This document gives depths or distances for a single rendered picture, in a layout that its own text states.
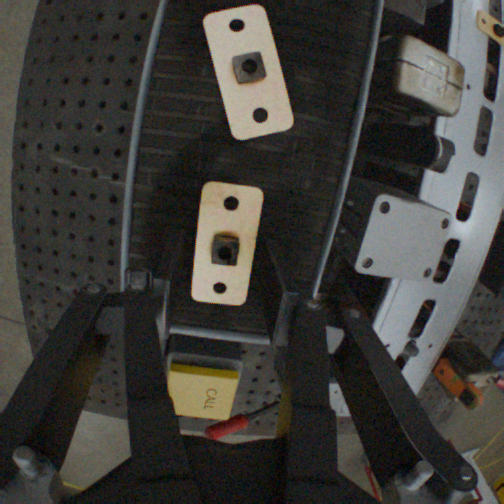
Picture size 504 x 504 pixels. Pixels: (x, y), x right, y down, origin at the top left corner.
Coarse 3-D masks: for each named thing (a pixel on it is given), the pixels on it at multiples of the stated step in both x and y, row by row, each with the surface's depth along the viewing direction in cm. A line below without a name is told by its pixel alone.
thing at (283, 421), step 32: (320, 320) 13; (288, 352) 13; (320, 352) 11; (288, 384) 10; (320, 384) 9; (288, 416) 8; (320, 416) 7; (288, 448) 6; (320, 448) 6; (288, 480) 5; (320, 480) 5
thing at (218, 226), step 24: (216, 192) 20; (240, 192) 20; (216, 216) 20; (240, 216) 21; (216, 240) 20; (240, 240) 21; (216, 264) 21; (240, 264) 22; (192, 288) 22; (240, 288) 22
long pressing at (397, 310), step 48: (480, 0) 27; (480, 48) 30; (480, 96) 33; (432, 192) 38; (480, 192) 38; (480, 240) 41; (384, 288) 43; (432, 288) 44; (384, 336) 46; (432, 336) 47
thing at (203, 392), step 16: (176, 368) 26; (192, 368) 26; (208, 368) 27; (176, 384) 26; (192, 384) 26; (208, 384) 26; (224, 384) 26; (176, 400) 27; (192, 400) 27; (208, 400) 27; (224, 400) 27; (208, 416) 28; (224, 416) 28
